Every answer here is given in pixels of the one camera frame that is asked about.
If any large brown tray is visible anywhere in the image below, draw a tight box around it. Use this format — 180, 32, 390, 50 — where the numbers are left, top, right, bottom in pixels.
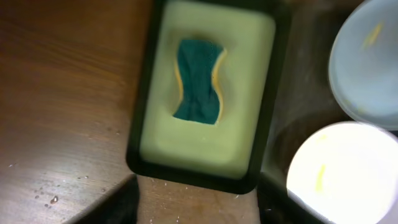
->
256, 0, 398, 224

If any pale pink plate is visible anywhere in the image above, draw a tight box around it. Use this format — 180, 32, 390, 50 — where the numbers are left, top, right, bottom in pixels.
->
286, 121, 397, 224

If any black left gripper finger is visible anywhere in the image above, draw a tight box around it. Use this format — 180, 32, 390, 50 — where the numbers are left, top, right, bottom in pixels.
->
73, 175, 140, 224

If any green yellow scrub sponge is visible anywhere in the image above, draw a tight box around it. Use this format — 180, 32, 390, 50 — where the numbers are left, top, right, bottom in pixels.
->
174, 39, 227, 124

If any small black tray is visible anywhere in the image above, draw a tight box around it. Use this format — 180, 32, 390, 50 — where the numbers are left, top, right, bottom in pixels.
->
126, 0, 292, 194

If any pale blue plate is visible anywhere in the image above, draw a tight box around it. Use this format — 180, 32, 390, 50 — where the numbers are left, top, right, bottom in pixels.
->
328, 0, 397, 131

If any yellow-green foam pad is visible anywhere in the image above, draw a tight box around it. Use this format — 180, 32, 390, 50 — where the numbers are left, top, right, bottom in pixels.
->
140, 1, 275, 179

